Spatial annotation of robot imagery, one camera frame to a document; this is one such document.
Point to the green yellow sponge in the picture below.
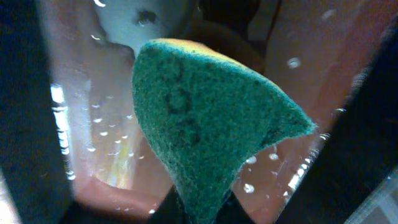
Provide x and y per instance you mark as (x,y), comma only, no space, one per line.
(204,114)

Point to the black square tray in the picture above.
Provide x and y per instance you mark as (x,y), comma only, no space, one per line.
(73,152)

